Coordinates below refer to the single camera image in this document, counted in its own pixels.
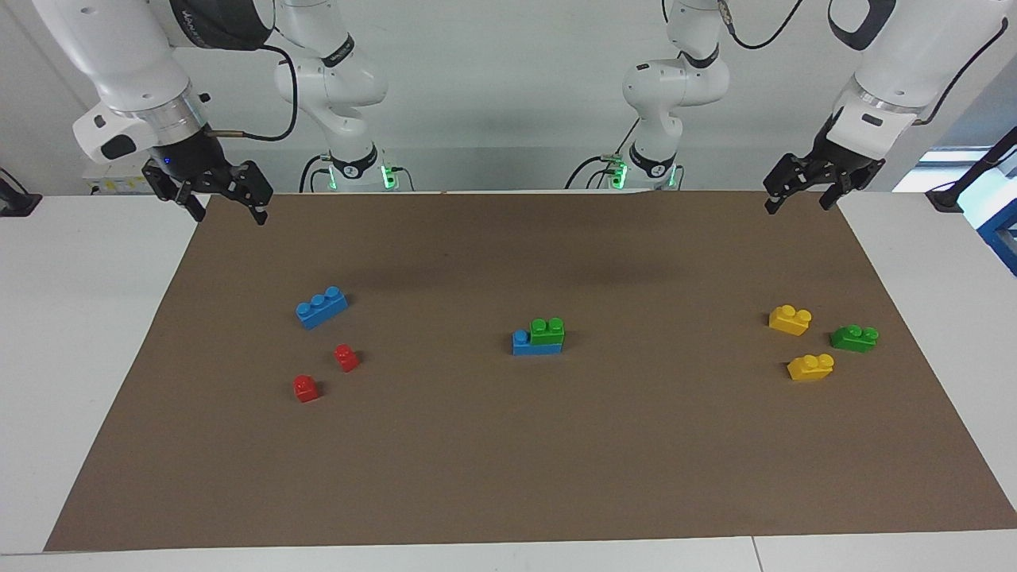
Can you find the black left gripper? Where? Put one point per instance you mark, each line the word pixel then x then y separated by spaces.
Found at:
pixel 838 151

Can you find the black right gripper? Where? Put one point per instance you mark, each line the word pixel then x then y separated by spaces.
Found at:
pixel 191 163

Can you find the green two-stud toy block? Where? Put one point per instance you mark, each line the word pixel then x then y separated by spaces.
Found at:
pixel 547 332
pixel 853 340

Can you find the blue three-stud toy block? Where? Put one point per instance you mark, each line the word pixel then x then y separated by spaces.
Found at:
pixel 523 346
pixel 321 308

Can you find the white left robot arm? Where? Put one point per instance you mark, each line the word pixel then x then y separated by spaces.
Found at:
pixel 914 63

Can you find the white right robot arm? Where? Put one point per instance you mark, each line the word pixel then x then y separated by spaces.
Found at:
pixel 127 56

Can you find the yellow two-stud toy block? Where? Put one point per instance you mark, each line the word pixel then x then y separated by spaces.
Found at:
pixel 788 321
pixel 809 369

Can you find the red single-stud toy block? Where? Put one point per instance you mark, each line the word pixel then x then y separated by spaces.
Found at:
pixel 306 389
pixel 346 358

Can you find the white power strip box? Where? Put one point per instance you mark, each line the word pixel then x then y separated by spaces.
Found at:
pixel 119 184

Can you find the black table clamp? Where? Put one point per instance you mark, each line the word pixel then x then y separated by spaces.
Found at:
pixel 16 205

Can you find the brown table mat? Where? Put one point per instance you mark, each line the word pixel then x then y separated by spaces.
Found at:
pixel 508 445

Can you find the blue metal frame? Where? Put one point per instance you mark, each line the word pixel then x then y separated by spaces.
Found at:
pixel 1003 230

